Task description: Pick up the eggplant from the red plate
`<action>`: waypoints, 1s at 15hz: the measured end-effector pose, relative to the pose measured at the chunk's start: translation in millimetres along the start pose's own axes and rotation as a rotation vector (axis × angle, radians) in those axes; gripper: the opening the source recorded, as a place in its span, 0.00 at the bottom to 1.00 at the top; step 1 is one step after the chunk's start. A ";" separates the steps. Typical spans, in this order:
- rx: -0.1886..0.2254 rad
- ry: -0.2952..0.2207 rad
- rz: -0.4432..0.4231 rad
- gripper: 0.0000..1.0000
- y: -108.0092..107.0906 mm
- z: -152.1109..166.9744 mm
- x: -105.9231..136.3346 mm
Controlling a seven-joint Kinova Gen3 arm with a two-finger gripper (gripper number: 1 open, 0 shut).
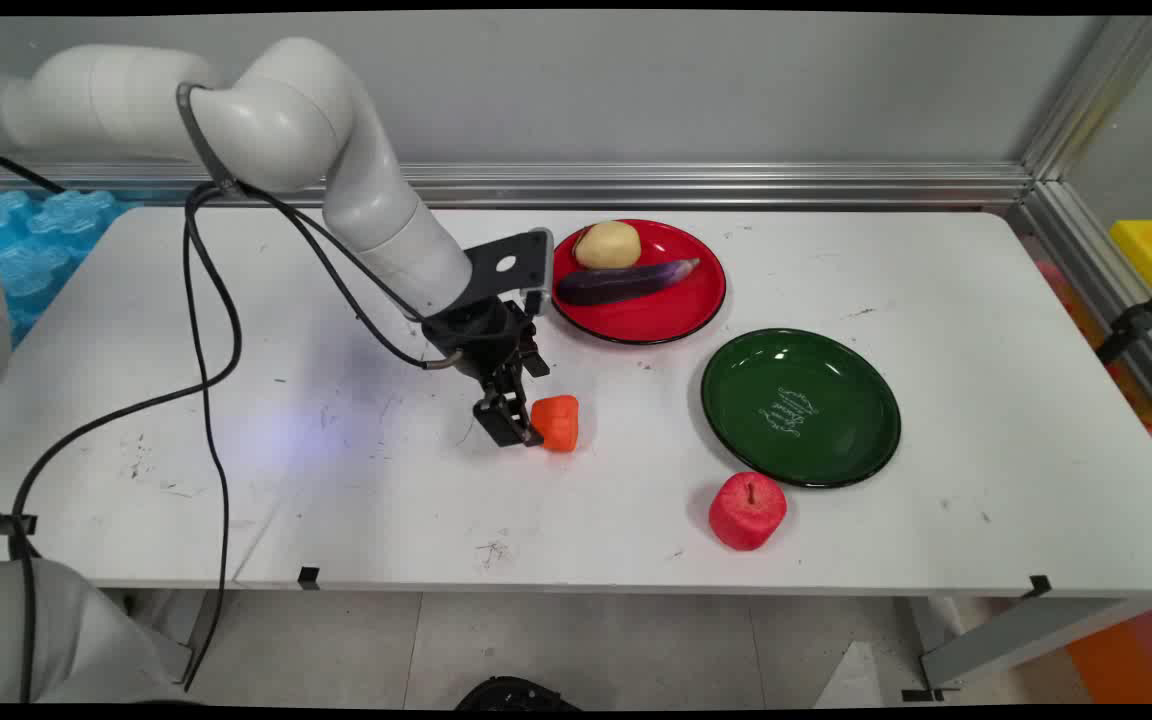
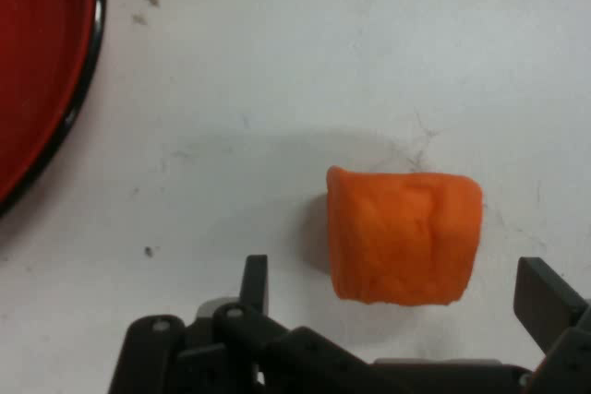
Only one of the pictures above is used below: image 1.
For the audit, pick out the red toy apple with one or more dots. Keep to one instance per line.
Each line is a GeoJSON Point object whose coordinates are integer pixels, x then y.
{"type": "Point", "coordinates": [746, 512]}

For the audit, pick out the red plate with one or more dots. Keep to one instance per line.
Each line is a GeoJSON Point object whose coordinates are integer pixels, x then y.
{"type": "Point", "coordinates": [656, 305]}

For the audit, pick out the black round floor object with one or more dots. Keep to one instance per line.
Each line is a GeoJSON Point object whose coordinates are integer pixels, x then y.
{"type": "Point", "coordinates": [516, 693]}

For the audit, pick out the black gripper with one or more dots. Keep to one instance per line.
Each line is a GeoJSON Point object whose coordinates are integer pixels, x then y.
{"type": "Point", "coordinates": [481, 335]}

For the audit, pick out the green plate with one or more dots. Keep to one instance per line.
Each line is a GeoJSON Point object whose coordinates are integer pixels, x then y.
{"type": "Point", "coordinates": [801, 410]}

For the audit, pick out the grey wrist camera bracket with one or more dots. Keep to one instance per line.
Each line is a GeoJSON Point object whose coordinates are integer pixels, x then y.
{"type": "Point", "coordinates": [506, 265]}

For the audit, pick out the upright aluminium frame post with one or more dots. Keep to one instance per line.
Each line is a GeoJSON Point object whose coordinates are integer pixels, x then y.
{"type": "Point", "coordinates": [1101, 95]}

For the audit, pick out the orange box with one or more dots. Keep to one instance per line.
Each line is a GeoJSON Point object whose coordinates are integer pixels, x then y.
{"type": "Point", "coordinates": [1131, 650]}

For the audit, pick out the blue foam puzzle mats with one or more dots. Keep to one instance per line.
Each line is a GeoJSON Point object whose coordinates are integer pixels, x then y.
{"type": "Point", "coordinates": [26, 250]}

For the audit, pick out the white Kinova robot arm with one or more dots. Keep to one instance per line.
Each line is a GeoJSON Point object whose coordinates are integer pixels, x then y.
{"type": "Point", "coordinates": [286, 120]}

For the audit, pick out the grey table leg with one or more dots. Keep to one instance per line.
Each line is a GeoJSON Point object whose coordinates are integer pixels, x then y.
{"type": "Point", "coordinates": [1006, 640]}

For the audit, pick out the black clamp stand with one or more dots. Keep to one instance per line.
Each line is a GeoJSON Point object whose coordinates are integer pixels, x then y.
{"type": "Point", "coordinates": [1131, 322]}

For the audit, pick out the beige toy potato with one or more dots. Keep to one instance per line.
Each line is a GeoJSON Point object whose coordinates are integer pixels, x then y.
{"type": "Point", "coordinates": [608, 244]}

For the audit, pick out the purple toy eggplant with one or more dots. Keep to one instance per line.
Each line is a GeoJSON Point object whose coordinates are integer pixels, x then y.
{"type": "Point", "coordinates": [616, 283]}

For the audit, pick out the horizontal aluminium frame rail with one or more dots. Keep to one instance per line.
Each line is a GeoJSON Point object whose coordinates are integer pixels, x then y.
{"type": "Point", "coordinates": [736, 185]}

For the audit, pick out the side aluminium frame rail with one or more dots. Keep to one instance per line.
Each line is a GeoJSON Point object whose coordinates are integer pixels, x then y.
{"type": "Point", "coordinates": [1106, 290]}

